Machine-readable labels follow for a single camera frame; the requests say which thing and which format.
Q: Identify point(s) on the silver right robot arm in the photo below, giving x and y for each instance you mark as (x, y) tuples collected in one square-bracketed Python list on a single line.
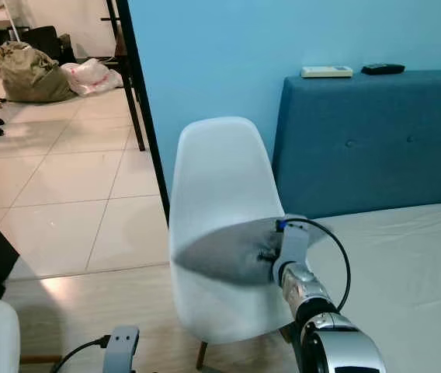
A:
[(329, 326)]

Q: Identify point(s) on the white mattress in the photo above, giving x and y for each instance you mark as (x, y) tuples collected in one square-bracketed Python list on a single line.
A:
[(407, 287)]

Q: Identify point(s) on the blue upholstered headboard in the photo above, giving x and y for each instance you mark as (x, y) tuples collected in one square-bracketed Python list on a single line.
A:
[(376, 140)]

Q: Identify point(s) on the white remote control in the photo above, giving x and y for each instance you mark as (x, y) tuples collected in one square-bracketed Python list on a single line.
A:
[(326, 71)]

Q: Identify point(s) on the black remote control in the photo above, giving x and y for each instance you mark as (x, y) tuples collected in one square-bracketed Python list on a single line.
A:
[(383, 68)]

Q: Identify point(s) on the dark wooden table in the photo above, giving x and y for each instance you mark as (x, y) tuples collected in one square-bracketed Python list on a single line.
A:
[(126, 54)]

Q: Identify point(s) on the white plastic bag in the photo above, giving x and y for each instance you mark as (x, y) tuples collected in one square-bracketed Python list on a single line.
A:
[(92, 78)]

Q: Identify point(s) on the olive green sack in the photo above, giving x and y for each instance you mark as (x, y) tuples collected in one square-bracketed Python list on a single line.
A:
[(34, 76)]

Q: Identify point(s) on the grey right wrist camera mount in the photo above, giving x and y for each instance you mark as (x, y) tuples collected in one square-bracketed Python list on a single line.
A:
[(293, 241)]

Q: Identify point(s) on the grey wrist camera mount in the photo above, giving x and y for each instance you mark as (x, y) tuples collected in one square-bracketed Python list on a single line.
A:
[(293, 241), (121, 350)]

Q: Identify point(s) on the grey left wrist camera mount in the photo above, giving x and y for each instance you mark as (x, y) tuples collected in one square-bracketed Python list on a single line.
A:
[(121, 350)]

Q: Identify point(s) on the black door frame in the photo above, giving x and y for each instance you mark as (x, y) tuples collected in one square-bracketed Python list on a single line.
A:
[(141, 116)]

